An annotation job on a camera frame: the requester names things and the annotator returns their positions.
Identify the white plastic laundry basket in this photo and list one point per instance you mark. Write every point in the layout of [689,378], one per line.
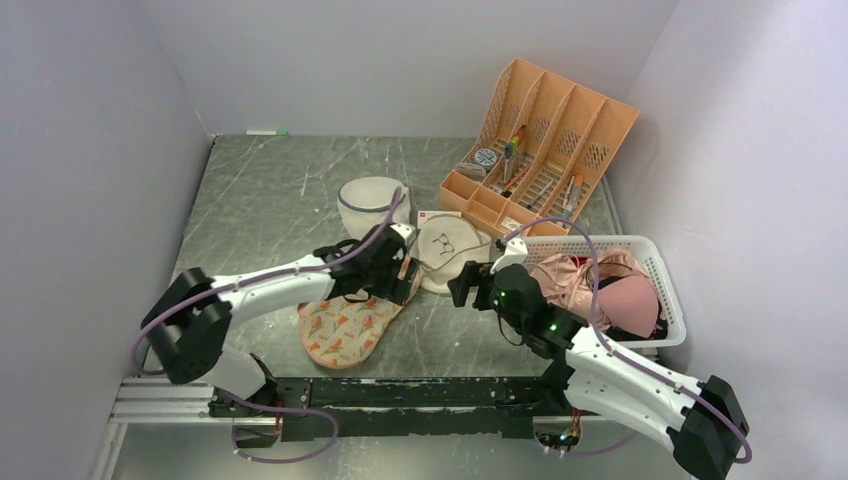
[530,251]

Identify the orange plastic file organizer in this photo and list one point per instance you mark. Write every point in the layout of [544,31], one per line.
[563,128]

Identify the small white red card box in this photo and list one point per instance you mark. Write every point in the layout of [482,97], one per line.
[423,216]

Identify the pink satin bra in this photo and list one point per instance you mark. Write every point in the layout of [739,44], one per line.
[566,280]

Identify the multicolour marker pen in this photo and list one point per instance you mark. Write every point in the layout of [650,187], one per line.
[508,159]

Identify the dusty pink bra cup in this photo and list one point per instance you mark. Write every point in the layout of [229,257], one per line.
[631,306]

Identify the blue white round tin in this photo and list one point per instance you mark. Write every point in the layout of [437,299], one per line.
[486,158]

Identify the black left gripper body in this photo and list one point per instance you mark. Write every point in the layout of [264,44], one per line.
[384,282]

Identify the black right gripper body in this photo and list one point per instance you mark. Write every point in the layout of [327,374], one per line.
[479,274]

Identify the orange capped pen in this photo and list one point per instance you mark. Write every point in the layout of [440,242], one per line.
[573,194]

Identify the green white marker pen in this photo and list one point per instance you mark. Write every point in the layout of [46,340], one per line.
[269,133]

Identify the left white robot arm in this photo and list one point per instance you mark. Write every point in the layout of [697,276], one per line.
[188,325]

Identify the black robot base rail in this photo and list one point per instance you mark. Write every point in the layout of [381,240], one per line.
[309,408]

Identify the white blue-trimmed mesh laundry bag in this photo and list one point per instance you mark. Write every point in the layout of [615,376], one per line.
[364,203]

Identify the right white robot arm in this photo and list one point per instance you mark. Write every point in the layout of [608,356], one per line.
[701,423]

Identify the cream embroidered mesh laundry bag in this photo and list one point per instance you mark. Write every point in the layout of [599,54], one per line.
[443,246]

